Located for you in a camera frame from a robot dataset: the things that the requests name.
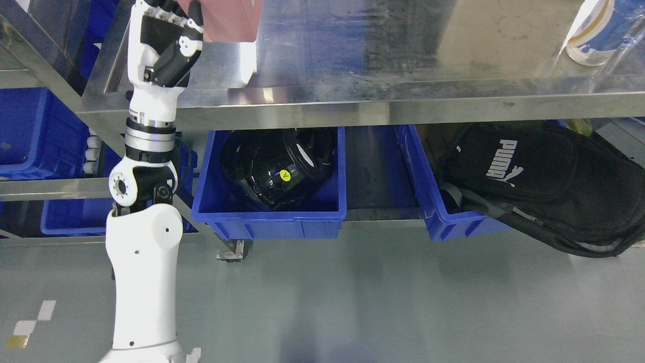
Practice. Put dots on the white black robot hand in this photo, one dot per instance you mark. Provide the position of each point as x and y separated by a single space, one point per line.
164 42

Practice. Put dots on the pink plastic storage box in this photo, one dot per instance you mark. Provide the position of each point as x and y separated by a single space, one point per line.
231 21

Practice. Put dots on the stainless steel table shelf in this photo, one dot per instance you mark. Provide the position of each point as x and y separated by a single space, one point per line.
344 63

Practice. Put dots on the blue bin far left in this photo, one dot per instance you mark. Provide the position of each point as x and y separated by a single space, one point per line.
41 137

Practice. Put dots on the black glossy helmet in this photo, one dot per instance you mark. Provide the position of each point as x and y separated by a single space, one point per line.
278 169

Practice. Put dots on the blue bin with helmet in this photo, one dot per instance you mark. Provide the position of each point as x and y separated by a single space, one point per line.
319 217

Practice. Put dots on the blue bin lower left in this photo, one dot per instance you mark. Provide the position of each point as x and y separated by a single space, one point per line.
87 217

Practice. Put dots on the blue bin under backpack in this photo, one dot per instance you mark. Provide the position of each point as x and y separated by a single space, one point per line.
441 224

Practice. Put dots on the black Puma backpack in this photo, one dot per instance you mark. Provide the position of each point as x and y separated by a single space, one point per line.
578 194

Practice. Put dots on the blue white bottle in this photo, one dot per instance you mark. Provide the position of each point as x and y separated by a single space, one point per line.
610 26

